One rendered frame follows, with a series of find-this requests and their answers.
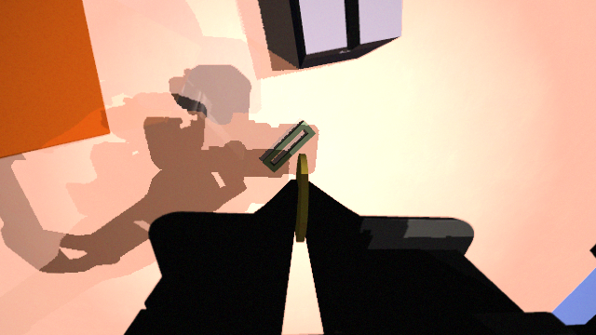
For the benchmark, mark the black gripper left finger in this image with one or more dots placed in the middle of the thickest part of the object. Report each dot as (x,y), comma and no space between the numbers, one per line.
(262,239)

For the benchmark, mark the gold coin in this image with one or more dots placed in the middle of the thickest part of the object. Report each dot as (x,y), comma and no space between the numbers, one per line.
(302,206)

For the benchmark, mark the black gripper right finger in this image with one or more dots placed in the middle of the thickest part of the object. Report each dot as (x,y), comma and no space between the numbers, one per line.
(340,240)

